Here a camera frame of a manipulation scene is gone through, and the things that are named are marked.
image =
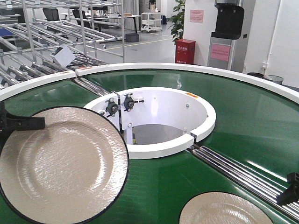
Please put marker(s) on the black image-left gripper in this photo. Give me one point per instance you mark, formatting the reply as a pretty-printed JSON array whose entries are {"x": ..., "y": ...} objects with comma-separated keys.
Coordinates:
[{"x": 9, "y": 122}]

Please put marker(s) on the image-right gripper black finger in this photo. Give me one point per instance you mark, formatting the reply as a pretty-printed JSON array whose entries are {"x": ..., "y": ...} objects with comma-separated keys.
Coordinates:
[{"x": 291, "y": 194}]

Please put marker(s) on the beige plate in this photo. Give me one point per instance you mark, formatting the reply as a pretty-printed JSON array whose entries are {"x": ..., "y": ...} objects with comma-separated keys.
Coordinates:
[
  {"x": 221, "y": 208},
  {"x": 70, "y": 172}
]

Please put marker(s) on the steel rollers near right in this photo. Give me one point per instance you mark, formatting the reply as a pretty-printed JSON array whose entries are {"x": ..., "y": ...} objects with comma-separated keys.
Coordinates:
[{"x": 249, "y": 179}]

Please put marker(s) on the white control box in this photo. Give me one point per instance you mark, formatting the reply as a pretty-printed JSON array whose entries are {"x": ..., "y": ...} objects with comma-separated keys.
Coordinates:
[{"x": 63, "y": 55}]

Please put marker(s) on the metal roller rack shelving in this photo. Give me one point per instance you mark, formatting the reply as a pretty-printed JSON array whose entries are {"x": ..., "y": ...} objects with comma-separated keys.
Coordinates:
[{"x": 30, "y": 30}]

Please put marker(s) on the white outer conveyor rim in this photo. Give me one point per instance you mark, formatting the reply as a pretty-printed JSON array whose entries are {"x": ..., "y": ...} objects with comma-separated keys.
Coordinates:
[{"x": 33, "y": 83}]

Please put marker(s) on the black grey water dispenser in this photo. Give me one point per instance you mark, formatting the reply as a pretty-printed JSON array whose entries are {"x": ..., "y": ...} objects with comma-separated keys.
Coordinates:
[{"x": 230, "y": 15}]

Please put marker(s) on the white wheeled cart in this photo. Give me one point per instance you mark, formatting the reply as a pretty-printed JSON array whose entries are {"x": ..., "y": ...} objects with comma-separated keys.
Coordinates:
[{"x": 151, "y": 22}]

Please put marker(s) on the red fire extinguisher cabinet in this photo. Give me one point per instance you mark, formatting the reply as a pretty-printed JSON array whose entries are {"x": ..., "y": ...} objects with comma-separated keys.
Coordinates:
[{"x": 185, "y": 51}]

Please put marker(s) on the green potted plant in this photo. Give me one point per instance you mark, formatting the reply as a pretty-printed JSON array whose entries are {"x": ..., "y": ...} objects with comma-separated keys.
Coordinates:
[{"x": 177, "y": 30}]

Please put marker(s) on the wire mesh waste bin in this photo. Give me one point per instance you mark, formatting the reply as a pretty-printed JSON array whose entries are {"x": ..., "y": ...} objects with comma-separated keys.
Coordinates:
[{"x": 275, "y": 79}]

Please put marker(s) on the pink wall notice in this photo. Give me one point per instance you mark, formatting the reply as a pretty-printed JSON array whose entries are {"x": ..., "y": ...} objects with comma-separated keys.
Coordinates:
[{"x": 196, "y": 16}]

